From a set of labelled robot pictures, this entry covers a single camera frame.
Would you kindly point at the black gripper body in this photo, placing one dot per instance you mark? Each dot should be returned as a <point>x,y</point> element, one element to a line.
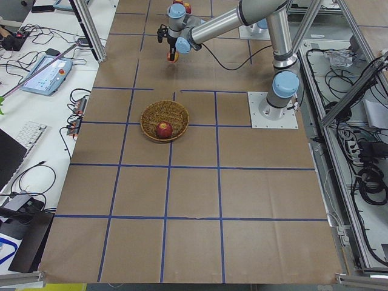
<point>172,41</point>

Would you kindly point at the red yellow apple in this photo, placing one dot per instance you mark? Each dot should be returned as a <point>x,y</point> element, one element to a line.
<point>177,56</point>

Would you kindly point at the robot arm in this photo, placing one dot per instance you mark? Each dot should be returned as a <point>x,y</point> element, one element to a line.
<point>255,20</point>

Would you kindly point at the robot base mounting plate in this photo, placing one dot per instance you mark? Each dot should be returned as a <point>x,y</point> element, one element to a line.
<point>264,116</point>

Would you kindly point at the red apple on plate right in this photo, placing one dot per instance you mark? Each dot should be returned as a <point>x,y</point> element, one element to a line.
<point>188,8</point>

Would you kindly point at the woven wicker basket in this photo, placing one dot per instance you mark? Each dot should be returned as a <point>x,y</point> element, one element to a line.
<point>169,112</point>

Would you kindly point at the dark red apple in basket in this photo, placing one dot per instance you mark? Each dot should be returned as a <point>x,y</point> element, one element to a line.
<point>164,130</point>

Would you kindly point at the teach pendant tablet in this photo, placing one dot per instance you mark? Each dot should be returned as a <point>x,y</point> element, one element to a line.
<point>49,80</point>

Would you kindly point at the white keyboard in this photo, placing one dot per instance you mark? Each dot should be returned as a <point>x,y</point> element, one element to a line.
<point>30,134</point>

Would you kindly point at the black laptop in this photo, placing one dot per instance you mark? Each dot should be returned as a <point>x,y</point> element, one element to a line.
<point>12,156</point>

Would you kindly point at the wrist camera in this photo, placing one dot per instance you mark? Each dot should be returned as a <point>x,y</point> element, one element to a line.
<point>162,33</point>

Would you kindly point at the aluminium frame post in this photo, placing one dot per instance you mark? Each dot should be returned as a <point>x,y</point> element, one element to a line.
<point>87,25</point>

